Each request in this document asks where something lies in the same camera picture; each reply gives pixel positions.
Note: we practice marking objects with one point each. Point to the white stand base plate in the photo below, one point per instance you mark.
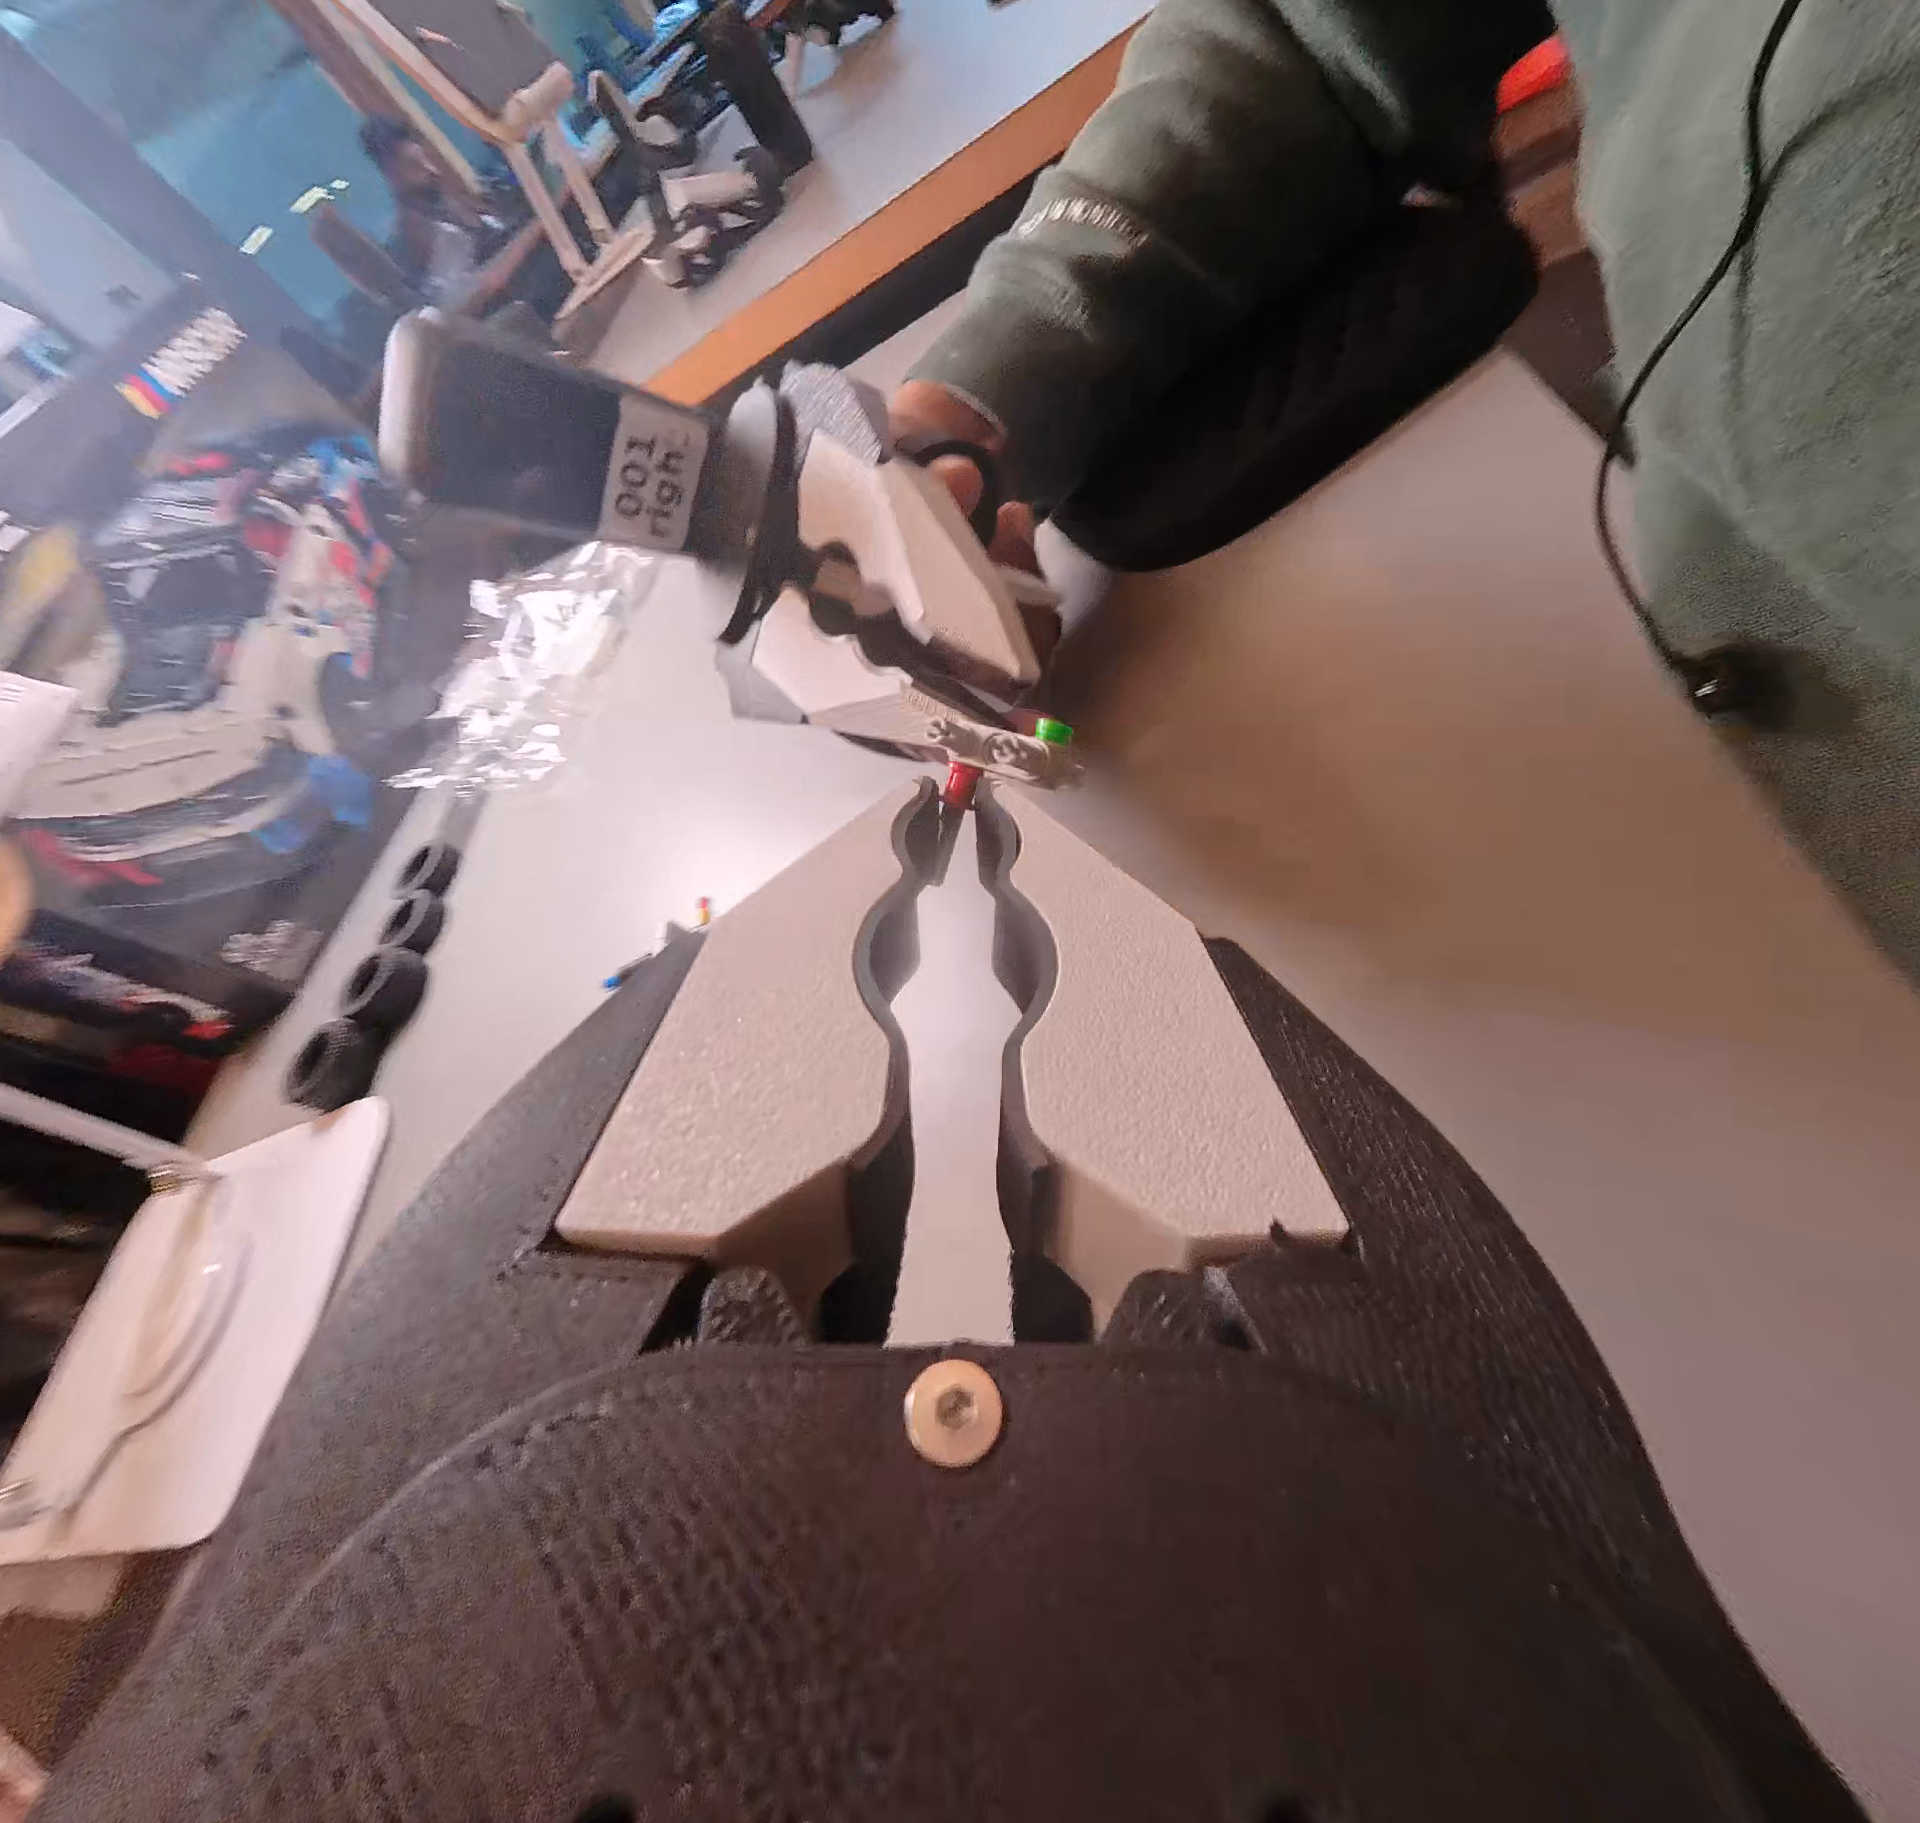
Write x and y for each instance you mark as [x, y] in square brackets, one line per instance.
[196, 1330]

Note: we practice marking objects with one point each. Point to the light grey lego connector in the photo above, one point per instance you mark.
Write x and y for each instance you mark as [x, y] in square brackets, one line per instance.
[990, 746]

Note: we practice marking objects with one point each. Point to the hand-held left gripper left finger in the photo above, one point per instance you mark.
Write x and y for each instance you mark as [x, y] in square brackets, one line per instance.
[750, 1090]

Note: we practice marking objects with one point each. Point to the lego box with car print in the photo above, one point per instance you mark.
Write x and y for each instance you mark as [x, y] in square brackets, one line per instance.
[196, 654]

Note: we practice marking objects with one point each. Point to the person's right forearm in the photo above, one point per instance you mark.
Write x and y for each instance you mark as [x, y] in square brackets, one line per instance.
[1200, 204]

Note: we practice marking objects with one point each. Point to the crumpled clear plastic bag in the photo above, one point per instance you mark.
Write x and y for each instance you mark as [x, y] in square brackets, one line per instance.
[525, 654]

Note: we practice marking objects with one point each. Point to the pile of small lego pieces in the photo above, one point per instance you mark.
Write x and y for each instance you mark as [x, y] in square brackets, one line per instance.
[631, 970]

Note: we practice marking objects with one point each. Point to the black clip-on microphone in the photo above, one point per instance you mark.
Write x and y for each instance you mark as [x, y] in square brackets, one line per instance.
[1726, 687]

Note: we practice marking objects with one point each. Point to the black lego tyre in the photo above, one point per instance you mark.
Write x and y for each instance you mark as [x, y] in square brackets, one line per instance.
[386, 990]
[333, 1066]
[412, 925]
[430, 872]

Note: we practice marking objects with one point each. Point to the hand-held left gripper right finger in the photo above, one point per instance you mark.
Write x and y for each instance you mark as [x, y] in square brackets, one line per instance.
[1170, 1090]

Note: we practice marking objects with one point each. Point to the person's right hand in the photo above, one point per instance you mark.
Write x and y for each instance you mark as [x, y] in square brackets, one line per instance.
[945, 417]

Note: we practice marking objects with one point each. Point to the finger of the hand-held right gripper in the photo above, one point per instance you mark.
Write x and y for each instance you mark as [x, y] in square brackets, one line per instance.
[916, 550]
[810, 675]

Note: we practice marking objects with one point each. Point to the black white machine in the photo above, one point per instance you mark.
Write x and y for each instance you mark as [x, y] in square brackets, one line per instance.
[750, 100]

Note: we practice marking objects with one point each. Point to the wooden edged grey table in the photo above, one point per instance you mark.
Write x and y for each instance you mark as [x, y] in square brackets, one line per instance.
[931, 130]

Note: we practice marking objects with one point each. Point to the person's green sweatshirt torso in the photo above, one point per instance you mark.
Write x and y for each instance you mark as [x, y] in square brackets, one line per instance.
[1845, 430]

